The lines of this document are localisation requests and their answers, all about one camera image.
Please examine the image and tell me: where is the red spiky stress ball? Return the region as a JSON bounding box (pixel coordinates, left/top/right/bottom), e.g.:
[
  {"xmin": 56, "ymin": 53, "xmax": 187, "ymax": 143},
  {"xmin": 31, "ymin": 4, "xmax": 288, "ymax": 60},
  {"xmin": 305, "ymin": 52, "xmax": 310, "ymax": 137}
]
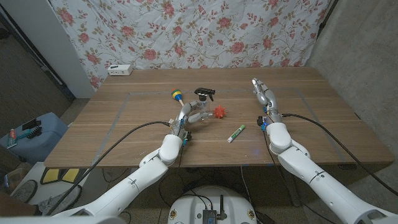
[{"xmin": 213, "ymin": 105, "xmax": 227, "ymax": 119}]

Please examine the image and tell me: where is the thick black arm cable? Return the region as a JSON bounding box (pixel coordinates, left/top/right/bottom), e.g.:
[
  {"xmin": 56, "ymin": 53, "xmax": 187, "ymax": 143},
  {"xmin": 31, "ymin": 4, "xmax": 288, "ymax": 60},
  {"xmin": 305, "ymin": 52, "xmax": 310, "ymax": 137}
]
[
  {"xmin": 280, "ymin": 113, "xmax": 398, "ymax": 197},
  {"xmin": 46, "ymin": 120, "xmax": 172, "ymax": 216}
]

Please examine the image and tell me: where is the yellow and black floor item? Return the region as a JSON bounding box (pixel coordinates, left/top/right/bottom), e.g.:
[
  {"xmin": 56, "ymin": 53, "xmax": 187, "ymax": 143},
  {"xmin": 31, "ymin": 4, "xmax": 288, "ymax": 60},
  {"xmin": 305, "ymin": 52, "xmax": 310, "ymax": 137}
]
[{"xmin": 40, "ymin": 167, "xmax": 81, "ymax": 185}]

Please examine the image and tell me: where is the black hair brush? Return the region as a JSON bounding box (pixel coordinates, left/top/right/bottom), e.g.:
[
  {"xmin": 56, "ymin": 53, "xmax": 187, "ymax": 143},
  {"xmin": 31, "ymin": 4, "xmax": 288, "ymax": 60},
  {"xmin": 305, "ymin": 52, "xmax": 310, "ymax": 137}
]
[{"xmin": 26, "ymin": 126, "xmax": 44, "ymax": 139}]

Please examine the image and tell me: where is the black antenna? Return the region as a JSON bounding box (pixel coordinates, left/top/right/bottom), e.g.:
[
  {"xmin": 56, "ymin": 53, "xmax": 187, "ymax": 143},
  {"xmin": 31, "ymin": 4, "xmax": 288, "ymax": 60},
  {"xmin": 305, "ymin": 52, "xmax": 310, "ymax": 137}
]
[{"xmin": 218, "ymin": 194, "xmax": 228, "ymax": 220}]

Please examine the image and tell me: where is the blue storage box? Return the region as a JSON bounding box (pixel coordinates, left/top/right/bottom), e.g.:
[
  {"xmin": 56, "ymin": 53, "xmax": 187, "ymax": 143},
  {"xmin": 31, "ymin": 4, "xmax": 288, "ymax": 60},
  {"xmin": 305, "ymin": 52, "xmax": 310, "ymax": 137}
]
[{"xmin": 0, "ymin": 111, "xmax": 69, "ymax": 166}]

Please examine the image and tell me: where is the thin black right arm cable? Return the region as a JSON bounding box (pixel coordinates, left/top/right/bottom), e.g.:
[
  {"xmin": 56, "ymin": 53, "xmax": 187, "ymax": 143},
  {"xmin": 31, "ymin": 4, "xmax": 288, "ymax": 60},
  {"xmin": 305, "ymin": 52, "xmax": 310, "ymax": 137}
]
[{"xmin": 262, "ymin": 130, "xmax": 338, "ymax": 224}]

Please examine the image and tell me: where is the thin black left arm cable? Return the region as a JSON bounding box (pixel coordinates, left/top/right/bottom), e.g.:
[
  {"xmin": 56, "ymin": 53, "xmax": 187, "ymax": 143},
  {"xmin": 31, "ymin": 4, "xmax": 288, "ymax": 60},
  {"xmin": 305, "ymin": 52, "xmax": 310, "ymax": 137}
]
[{"xmin": 157, "ymin": 144, "xmax": 185, "ymax": 224}]

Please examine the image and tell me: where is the white power strip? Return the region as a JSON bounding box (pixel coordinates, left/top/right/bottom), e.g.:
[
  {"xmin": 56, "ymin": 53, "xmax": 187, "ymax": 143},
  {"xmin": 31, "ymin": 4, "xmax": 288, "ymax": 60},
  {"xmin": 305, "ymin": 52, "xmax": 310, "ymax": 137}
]
[{"xmin": 107, "ymin": 64, "xmax": 134, "ymax": 77}]

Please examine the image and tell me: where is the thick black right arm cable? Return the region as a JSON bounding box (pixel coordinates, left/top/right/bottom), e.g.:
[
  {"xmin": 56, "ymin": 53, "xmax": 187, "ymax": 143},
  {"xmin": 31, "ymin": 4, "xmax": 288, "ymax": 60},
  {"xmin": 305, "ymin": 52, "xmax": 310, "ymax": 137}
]
[{"xmin": 280, "ymin": 113, "xmax": 398, "ymax": 197}]

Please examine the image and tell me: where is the person's bare limb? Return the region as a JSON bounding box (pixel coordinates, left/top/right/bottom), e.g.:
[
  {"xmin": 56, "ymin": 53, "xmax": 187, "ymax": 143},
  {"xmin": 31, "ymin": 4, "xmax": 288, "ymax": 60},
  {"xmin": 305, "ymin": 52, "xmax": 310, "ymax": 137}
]
[{"xmin": 0, "ymin": 192, "xmax": 38, "ymax": 217}]

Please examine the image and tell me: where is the clear plastic dispenser bottle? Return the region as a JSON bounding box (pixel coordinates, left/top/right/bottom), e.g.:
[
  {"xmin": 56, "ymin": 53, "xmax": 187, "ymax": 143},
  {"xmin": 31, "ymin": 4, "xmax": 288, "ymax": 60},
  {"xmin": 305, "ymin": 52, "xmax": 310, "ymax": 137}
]
[{"xmin": 195, "ymin": 99, "xmax": 213, "ymax": 124}]

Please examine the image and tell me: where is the black backdrop stand pole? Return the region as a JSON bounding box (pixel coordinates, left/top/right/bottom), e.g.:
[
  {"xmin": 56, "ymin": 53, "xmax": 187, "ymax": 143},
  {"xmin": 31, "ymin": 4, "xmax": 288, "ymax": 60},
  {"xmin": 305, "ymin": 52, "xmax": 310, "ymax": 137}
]
[{"xmin": 316, "ymin": 0, "xmax": 340, "ymax": 40}]

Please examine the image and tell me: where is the green and white marker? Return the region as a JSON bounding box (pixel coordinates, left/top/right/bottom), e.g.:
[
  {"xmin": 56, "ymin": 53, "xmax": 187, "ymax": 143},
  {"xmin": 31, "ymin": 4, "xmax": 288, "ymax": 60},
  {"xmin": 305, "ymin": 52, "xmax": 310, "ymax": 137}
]
[{"xmin": 227, "ymin": 124, "xmax": 246, "ymax": 144}]

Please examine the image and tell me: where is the grey computer module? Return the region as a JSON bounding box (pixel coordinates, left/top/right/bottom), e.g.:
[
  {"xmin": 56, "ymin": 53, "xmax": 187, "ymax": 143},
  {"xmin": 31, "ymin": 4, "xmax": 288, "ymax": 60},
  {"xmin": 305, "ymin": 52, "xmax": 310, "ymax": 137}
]
[{"xmin": 202, "ymin": 208, "xmax": 218, "ymax": 224}]

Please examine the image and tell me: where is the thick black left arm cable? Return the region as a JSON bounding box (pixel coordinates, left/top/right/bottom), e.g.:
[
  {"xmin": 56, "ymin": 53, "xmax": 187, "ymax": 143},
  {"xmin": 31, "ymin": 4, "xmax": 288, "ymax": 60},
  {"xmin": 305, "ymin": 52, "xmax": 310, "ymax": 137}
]
[{"xmin": 46, "ymin": 120, "xmax": 172, "ymax": 216}]

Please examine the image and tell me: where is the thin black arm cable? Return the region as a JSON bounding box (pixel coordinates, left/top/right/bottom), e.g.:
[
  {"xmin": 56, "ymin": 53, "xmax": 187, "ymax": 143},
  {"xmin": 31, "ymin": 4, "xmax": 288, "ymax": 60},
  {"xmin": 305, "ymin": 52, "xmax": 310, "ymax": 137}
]
[
  {"xmin": 157, "ymin": 144, "xmax": 185, "ymax": 224},
  {"xmin": 262, "ymin": 130, "xmax": 338, "ymax": 224}
]

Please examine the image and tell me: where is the white robot shoulder cover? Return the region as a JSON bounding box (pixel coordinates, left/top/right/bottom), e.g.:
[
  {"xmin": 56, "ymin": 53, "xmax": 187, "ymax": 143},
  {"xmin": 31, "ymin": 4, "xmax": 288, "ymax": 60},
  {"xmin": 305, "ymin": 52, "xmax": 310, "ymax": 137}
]
[{"xmin": 0, "ymin": 214, "xmax": 127, "ymax": 224}]

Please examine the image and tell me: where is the red toothpaste tube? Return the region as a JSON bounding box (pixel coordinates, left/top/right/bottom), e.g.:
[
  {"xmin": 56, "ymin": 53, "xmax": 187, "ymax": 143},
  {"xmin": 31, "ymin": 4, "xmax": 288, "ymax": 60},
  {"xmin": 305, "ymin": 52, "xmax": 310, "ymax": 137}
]
[{"xmin": 6, "ymin": 128, "xmax": 18, "ymax": 149}]

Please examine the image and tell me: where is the black pump head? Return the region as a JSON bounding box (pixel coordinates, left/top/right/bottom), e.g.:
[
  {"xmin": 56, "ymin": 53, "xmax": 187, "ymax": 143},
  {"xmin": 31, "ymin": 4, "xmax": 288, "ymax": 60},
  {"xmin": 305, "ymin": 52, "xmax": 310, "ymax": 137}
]
[{"xmin": 194, "ymin": 87, "xmax": 216, "ymax": 103}]

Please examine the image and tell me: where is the grey floor slipper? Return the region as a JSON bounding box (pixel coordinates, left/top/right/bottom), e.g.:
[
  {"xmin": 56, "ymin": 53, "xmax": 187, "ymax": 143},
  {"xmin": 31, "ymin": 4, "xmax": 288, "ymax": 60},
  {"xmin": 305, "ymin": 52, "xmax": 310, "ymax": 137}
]
[
  {"xmin": 37, "ymin": 185, "xmax": 83, "ymax": 215},
  {"xmin": 11, "ymin": 179, "xmax": 39, "ymax": 203}
]

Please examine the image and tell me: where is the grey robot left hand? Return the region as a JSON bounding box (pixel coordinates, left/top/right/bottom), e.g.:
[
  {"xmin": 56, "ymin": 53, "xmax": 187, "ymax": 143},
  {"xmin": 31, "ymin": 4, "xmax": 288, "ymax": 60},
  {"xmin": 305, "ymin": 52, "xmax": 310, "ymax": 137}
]
[{"xmin": 169, "ymin": 99, "xmax": 214, "ymax": 139}]

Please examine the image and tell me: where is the multicoloured wooden maraca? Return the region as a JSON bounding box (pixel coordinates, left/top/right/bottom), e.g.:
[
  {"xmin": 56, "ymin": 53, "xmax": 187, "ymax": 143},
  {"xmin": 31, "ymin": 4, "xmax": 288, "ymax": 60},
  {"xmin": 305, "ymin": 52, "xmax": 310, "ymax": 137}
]
[{"xmin": 170, "ymin": 88, "xmax": 185, "ymax": 107}]

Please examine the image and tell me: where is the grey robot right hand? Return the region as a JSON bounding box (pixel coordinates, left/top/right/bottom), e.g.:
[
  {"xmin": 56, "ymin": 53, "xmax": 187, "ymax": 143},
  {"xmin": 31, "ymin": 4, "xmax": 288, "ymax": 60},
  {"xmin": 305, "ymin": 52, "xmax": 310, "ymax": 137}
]
[{"xmin": 251, "ymin": 77, "xmax": 283, "ymax": 125}]

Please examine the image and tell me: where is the floral backdrop cloth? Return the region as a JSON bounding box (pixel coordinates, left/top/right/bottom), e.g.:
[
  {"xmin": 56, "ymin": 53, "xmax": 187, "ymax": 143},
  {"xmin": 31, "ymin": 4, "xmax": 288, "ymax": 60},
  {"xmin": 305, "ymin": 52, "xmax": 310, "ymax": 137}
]
[{"xmin": 49, "ymin": 0, "xmax": 333, "ymax": 90}]

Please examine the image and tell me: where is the black flat clip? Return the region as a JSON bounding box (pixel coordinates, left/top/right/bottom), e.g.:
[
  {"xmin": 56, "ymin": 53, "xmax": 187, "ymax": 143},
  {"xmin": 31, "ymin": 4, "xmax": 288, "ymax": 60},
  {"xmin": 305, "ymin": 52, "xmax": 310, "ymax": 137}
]
[{"xmin": 21, "ymin": 118, "xmax": 42, "ymax": 131}]

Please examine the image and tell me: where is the grey table leg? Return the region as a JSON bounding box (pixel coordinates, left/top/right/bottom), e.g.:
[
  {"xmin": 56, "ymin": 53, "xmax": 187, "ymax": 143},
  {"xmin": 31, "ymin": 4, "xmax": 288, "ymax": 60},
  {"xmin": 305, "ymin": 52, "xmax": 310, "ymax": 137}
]
[{"xmin": 281, "ymin": 164, "xmax": 302, "ymax": 208}]

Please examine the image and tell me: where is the white robot torso base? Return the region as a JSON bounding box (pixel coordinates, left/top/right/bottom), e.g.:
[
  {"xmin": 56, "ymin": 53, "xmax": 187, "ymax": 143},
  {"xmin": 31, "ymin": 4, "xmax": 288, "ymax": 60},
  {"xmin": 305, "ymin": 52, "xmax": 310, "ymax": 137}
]
[{"xmin": 167, "ymin": 185, "xmax": 258, "ymax": 224}]

